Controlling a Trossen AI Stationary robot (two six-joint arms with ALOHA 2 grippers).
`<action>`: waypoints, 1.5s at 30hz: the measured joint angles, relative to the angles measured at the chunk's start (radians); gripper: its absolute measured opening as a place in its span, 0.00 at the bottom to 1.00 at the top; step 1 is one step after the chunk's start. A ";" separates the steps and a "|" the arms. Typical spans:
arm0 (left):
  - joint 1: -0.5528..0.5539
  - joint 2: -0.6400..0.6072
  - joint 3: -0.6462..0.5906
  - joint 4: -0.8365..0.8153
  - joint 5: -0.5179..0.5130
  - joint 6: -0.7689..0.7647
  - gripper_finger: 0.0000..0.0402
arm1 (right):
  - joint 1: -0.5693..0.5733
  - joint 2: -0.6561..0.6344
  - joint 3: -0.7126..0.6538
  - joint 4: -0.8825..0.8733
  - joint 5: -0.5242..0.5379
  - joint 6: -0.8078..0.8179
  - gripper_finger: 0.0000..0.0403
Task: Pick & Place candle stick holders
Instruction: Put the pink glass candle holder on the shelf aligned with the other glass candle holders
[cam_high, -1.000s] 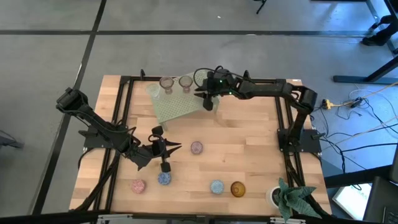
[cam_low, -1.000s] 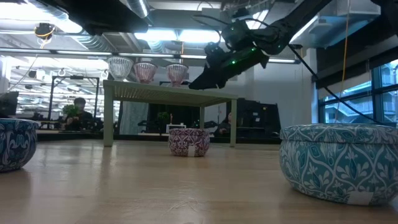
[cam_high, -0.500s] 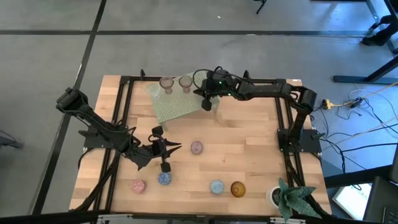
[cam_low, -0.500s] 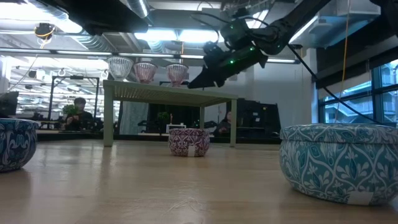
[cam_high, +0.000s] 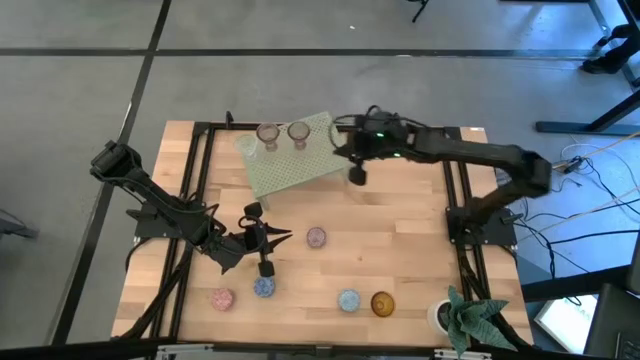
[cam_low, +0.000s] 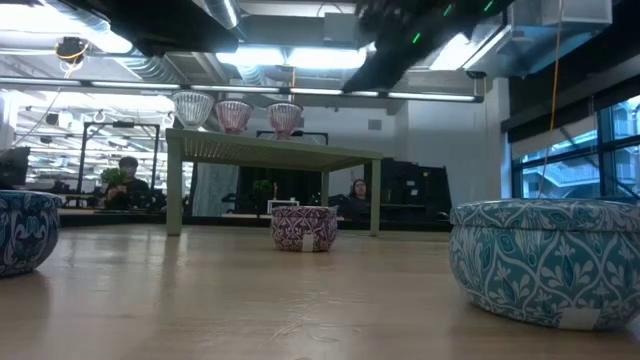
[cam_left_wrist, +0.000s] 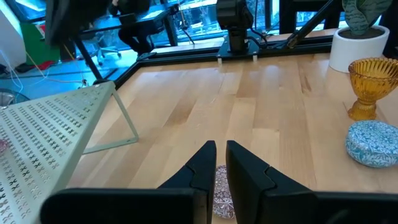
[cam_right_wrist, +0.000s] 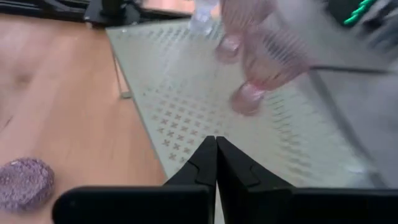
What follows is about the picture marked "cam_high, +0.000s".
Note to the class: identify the person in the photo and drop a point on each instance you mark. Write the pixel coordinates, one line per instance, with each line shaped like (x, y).
(607, 64)

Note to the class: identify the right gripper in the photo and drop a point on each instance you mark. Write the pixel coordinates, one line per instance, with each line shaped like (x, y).
(385, 142)

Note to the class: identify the green artificial plant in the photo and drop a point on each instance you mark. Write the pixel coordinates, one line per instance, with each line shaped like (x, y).
(470, 320)

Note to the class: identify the black aluminium table frame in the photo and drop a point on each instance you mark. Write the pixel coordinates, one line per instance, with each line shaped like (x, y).
(217, 126)

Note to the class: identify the green perforated metal shelf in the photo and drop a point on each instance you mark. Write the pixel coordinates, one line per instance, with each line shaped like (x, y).
(290, 170)

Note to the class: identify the white lit screen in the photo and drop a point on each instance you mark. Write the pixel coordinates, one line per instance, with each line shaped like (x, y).
(567, 322)

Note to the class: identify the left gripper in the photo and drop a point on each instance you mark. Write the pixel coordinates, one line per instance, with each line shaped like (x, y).
(255, 237)

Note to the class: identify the pink glass candle holder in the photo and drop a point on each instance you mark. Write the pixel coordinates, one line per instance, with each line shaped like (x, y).
(298, 131)
(268, 133)

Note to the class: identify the white plant pot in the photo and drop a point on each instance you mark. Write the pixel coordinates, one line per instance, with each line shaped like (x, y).
(434, 317)

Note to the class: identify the black tripod leg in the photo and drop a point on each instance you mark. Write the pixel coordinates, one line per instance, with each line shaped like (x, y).
(420, 11)

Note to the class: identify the dark laptop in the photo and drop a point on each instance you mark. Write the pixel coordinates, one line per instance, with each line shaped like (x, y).
(615, 325)

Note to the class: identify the dark blue patterned candle tin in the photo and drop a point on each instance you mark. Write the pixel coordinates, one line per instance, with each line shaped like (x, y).
(264, 286)

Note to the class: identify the grey desk leg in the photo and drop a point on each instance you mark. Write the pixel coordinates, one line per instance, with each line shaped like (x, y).
(601, 14)

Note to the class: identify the purple patterned candle tin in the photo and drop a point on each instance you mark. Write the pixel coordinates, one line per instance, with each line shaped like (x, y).
(316, 237)

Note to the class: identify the pink patterned candle tin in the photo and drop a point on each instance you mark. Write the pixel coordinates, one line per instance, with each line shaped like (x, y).
(222, 299)

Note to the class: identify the black desk leg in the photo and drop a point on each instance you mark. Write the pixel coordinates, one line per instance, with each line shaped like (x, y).
(565, 289)
(575, 127)

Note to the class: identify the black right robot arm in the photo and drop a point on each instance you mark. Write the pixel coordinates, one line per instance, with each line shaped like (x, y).
(475, 150)

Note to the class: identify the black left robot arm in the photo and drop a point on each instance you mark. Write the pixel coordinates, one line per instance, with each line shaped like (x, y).
(160, 205)

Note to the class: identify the teal patterned candle tin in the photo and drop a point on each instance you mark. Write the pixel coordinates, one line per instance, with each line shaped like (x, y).
(349, 300)

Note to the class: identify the amber glass candle holder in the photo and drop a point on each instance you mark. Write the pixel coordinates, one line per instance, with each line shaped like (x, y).
(382, 304)

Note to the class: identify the grey chair base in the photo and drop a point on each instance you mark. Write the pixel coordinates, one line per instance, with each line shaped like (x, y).
(17, 229)

